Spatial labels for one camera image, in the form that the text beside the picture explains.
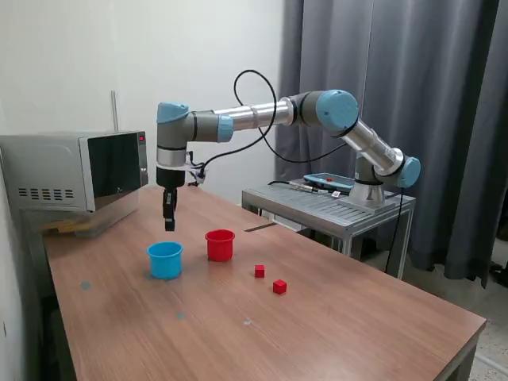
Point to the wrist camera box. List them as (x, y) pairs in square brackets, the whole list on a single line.
[(199, 174)]

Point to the grey metal robot stand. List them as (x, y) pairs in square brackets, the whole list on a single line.
[(317, 206)]

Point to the blue plastic cup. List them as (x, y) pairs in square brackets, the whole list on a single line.
[(164, 264)]

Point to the brown flat strip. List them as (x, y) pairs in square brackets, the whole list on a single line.
[(260, 227)]

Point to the white pole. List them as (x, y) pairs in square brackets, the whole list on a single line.
[(114, 111)]

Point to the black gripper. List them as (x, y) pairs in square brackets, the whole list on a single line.
[(170, 178)]

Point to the wooden blocks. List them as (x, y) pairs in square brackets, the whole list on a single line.
[(67, 227)]

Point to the grey curtain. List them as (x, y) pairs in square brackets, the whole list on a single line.
[(456, 79)]

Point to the blue teach pendant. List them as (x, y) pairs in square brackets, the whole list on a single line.
[(329, 180)]

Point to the silver microwave oven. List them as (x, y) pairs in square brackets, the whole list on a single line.
[(47, 166)]

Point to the red cube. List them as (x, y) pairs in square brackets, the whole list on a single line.
[(279, 287), (259, 271)]

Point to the silver blue UR5e robot arm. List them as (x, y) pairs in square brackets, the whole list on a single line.
[(258, 113)]

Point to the red plastic cup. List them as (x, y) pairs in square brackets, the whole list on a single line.
[(219, 250)]

